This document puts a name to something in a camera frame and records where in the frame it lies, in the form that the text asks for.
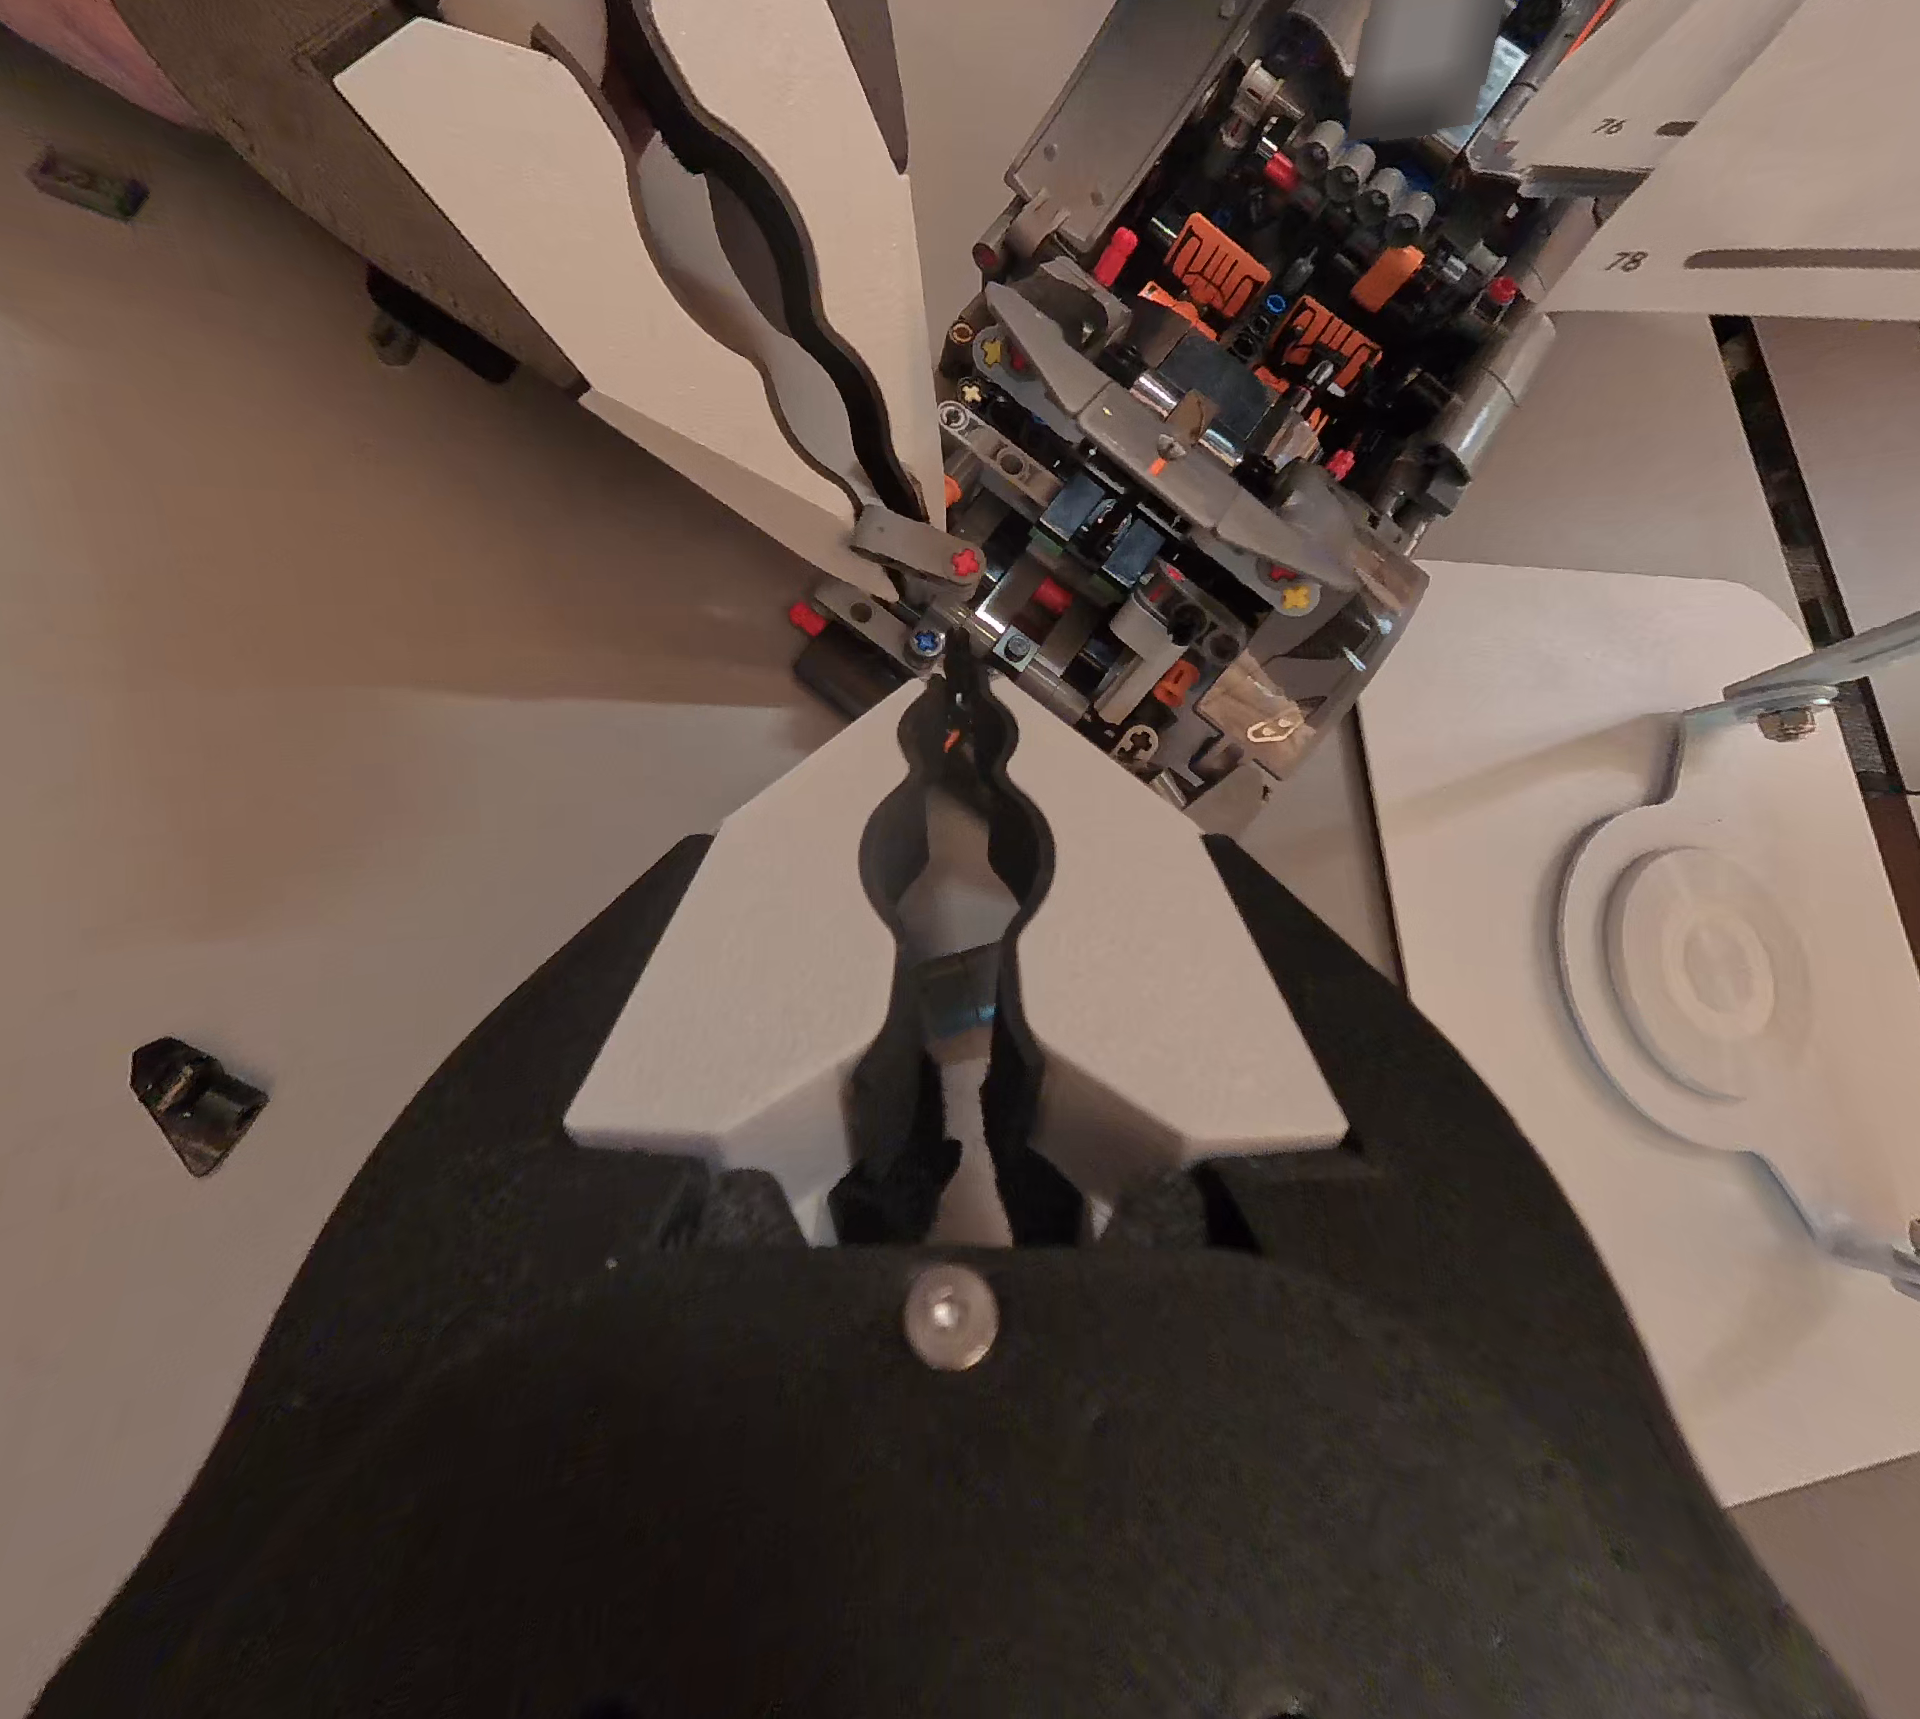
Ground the lego instruction booklet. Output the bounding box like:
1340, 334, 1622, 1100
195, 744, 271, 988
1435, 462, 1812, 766
1475, 0, 1920, 326

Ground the small grey lego block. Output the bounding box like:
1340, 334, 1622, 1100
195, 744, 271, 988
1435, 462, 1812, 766
913, 944, 1003, 1044

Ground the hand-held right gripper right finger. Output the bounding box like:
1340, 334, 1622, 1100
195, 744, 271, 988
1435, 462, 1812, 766
974, 678, 1349, 1244

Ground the grey black lego car model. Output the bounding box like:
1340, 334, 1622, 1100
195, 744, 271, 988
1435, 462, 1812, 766
790, 0, 1758, 836

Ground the black lego wedge piece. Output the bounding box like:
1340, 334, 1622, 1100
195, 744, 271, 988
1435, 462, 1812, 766
130, 1036, 271, 1178

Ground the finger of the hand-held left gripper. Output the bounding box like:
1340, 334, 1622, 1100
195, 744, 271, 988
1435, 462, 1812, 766
611, 0, 954, 516
332, 0, 906, 592

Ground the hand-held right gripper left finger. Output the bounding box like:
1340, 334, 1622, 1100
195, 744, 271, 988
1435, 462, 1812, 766
562, 676, 969, 1248

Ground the dark lego beam piece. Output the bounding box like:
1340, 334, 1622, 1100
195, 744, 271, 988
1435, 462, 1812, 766
31, 148, 151, 218

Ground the grey lego connector red pin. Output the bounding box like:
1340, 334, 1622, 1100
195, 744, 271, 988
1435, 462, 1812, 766
852, 508, 987, 584

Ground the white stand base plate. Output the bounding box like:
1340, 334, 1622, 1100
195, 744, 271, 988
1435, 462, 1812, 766
1356, 556, 1920, 1512

